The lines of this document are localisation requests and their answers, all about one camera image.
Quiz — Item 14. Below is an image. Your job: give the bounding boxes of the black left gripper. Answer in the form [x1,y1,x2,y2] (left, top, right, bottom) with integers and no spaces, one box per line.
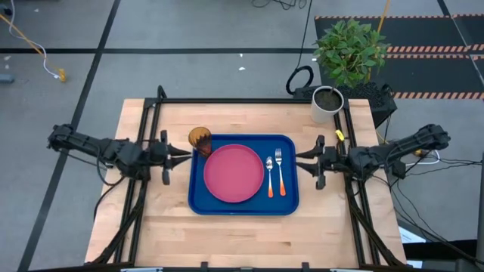
[148,129,193,187]

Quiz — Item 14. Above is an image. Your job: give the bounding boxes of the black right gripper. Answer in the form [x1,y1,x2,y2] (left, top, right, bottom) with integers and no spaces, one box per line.
[295,134,351,191]

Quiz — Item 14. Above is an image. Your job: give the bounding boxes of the amber transparent cup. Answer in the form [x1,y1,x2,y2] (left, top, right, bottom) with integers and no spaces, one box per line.
[188,126,213,159]

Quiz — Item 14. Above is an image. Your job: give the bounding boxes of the fork with orange handle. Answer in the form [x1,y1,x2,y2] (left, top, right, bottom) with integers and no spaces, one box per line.
[274,147,287,198]

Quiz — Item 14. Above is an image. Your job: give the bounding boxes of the spoon with orange handle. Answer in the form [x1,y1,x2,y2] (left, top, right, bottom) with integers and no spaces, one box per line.
[265,156,275,199]

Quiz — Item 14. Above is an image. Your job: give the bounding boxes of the pink round plate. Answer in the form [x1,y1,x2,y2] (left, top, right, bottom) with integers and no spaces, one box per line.
[203,144,265,204]

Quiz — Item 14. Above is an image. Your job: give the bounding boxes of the blue plastic tray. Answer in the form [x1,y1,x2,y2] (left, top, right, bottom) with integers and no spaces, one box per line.
[188,134,300,216]

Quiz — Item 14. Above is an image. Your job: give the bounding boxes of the black power brick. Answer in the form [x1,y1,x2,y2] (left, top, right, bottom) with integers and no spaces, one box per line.
[392,159,408,180]

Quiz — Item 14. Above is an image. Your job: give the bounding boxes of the green plant in white pot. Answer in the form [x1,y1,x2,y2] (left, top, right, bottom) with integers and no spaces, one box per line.
[309,17,388,125]

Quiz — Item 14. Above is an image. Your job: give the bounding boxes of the white paper sheet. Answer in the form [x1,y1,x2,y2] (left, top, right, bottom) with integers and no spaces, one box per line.
[398,225,427,245]

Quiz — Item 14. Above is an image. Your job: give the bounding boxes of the black mat orange stripes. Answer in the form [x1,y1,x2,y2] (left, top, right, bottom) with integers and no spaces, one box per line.
[314,14,484,100]

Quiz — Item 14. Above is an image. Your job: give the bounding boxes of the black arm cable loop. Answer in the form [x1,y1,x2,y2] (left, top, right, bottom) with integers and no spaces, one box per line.
[95,146,126,187]

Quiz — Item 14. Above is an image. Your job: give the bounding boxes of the black base cable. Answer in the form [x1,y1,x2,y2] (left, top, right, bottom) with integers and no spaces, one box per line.
[93,177,128,221]

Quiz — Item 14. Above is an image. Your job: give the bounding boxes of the black aluminium table frame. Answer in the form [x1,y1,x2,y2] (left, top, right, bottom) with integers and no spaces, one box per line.
[89,85,406,268]

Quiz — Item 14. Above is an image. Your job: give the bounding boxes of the black looped floor cable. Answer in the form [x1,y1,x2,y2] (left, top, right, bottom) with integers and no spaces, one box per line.
[284,0,315,96]

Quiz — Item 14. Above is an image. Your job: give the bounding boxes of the white cable by arm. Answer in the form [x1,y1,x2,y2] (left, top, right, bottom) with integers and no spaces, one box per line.
[410,149,442,168]

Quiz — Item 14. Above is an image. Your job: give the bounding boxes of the white floor cable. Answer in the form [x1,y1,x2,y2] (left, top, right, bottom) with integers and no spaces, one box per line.
[7,0,62,81]

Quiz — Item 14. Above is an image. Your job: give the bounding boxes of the yellow strap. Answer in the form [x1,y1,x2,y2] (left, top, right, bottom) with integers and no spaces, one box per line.
[363,0,392,83]

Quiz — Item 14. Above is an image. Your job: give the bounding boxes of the yellow floor cable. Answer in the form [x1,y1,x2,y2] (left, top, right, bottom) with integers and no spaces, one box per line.
[0,12,67,83]

